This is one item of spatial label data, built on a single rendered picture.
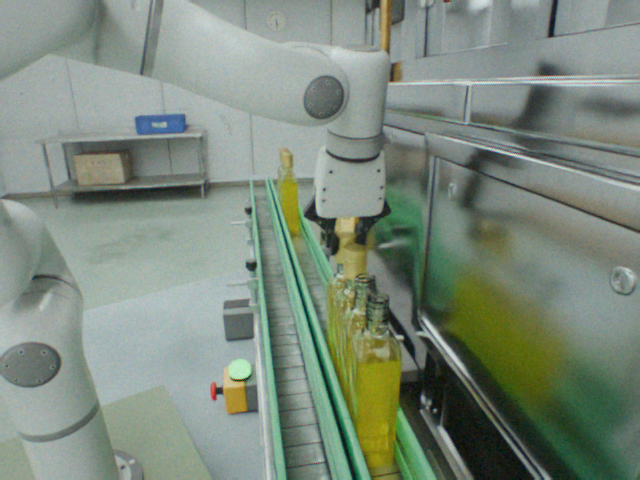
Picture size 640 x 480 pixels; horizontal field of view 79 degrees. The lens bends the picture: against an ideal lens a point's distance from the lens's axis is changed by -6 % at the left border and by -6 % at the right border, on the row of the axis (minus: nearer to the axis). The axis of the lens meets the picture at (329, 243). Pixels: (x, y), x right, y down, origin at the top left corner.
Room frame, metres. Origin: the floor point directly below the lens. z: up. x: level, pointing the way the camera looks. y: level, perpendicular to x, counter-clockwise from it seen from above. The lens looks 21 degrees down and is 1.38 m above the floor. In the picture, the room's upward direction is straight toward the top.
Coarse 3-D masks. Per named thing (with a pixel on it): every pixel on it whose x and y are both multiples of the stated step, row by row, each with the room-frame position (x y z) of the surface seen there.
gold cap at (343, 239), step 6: (336, 234) 0.61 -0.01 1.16; (342, 234) 0.61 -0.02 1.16; (348, 234) 0.61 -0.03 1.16; (354, 234) 0.61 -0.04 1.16; (336, 240) 0.60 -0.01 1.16; (342, 240) 0.59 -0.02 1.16; (348, 240) 0.59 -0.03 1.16; (354, 240) 0.60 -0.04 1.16; (336, 246) 0.60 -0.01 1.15; (342, 246) 0.59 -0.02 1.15; (336, 252) 0.60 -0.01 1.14; (342, 252) 0.59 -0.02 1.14; (336, 258) 0.60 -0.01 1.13; (342, 258) 0.59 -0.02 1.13
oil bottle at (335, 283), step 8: (328, 280) 0.62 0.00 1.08; (336, 280) 0.59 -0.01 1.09; (344, 280) 0.59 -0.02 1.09; (328, 288) 0.61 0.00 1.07; (336, 288) 0.58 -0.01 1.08; (328, 296) 0.61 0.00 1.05; (328, 304) 0.61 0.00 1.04; (328, 312) 0.61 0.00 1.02; (328, 320) 0.61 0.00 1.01; (328, 328) 0.61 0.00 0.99; (328, 336) 0.61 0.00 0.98; (328, 344) 0.61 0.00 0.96
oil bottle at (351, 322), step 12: (348, 312) 0.50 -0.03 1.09; (348, 324) 0.48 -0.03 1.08; (360, 324) 0.47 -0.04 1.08; (348, 336) 0.47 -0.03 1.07; (348, 348) 0.47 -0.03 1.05; (348, 360) 0.47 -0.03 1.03; (348, 372) 0.47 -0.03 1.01; (348, 384) 0.47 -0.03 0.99; (348, 396) 0.47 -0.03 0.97; (348, 408) 0.47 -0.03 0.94
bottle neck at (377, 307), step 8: (368, 296) 0.44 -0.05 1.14; (376, 296) 0.45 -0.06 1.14; (384, 296) 0.44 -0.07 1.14; (368, 304) 0.43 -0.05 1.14; (376, 304) 0.43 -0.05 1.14; (384, 304) 0.43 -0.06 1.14; (368, 312) 0.43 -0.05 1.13; (376, 312) 0.43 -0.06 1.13; (384, 312) 0.43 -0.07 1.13; (368, 320) 0.43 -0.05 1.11; (376, 320) 0.43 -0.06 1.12; (384, 320) 0.43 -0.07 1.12; (368, 328) 0.43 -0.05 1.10; (376, 328) 0.43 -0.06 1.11; (384, 328) 0.43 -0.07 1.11; (376, 336) 0.43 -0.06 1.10; (384, 336) 0.43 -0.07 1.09
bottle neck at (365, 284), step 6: (360, 276) 0.50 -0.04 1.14; (366, 276) 0.50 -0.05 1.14; (372, 276) 0.50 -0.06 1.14; (360, 282) 0.48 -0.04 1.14; (366, 282) 0.48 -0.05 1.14; (372, 282) 0.48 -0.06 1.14; (360, 288) 0.48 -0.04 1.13; (366, 288) 0.48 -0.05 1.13; (372, 288) 0.48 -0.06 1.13; (354, 294) 0.49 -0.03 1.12; (360, 294) 0.48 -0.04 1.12; (366, 294) 0.48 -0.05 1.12; (360, 300) 0.48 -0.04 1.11; (366, 300) 0.48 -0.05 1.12; (354, 306) 0.50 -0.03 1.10; (360, 306) 0.48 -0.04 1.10; (360, 312) 0.48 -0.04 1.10
